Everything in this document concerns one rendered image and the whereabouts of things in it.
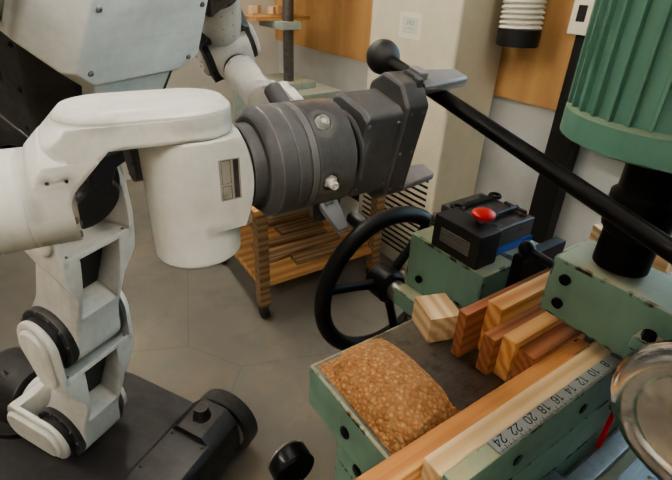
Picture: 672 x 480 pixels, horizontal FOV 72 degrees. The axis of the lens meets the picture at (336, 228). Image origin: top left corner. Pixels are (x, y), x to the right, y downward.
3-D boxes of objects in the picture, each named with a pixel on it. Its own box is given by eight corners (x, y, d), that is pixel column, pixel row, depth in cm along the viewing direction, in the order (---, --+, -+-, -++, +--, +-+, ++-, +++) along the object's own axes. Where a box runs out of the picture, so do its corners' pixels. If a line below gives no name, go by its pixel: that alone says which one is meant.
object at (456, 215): (476, 214, 73) (483, 182, 71) (537, 245, 65) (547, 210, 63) (415, 235, 67) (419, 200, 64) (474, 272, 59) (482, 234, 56)
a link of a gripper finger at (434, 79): (470, 88, 43) (421, 94, 40) (447, 74, 45) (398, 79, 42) (476, 71, 42) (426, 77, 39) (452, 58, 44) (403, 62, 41)
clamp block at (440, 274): (467, 257, 79) (477, 210, 75) (536, 299, 69) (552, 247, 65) (402, 283, 71) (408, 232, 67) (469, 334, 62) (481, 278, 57)
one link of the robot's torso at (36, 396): (13, 437, 118) (-3, 401, 112) (82, 383, 134) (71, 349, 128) (69, 472, 111) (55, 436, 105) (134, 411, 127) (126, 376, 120)
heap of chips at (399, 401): (380, 337, 56) (383, 313, 54) (469, 419, 46) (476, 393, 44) (317, 366, 52) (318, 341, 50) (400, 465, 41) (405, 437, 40)
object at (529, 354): (623, 307, 63) (635, 278, 61) (638, 315, 62) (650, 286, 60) (508, 380, 51) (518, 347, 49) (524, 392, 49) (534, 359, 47)
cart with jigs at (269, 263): (321, 230, 264) (324, 119, 234) (383, 281, 223) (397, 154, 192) (210, 261, 232) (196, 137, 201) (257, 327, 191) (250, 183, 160)
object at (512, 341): (572, 323, 60) (585, 288, 57) (585, 331, 59) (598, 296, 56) (492, 372, 52) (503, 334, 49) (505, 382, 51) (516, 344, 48)
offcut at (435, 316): (411, 319, 59) (414, 296, 58) (440, 314, 60) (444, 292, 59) (426, 343, 55) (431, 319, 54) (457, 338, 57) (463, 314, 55)
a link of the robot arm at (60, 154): (241, 103, 30) (-4, 124, 25) (249, 224, 35) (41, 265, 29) (215, 84, 35) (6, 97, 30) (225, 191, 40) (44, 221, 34)
